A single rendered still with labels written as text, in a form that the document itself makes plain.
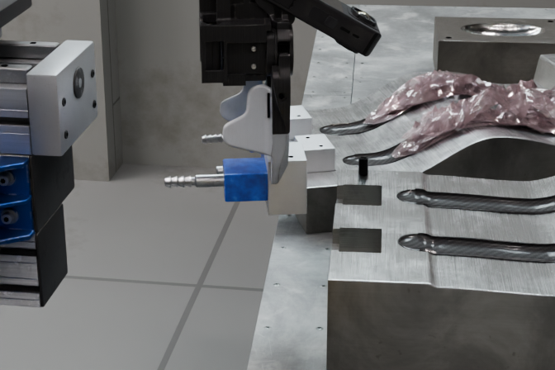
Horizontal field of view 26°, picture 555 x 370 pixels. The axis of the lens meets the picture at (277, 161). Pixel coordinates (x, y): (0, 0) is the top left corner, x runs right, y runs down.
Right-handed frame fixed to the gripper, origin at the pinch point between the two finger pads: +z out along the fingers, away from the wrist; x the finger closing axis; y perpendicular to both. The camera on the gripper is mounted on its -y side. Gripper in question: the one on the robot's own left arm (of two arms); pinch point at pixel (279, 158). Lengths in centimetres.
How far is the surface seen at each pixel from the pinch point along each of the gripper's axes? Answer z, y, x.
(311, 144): 6.8, -5.5, -21.9
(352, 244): 7.7, -6.6, 2.9
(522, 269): 6.6, -20.4, 11.6
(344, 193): 7.0, -7.3, -7.9
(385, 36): 15, -27, -98
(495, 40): 8, -38, -69
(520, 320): 9.1, -19.2, 16.1
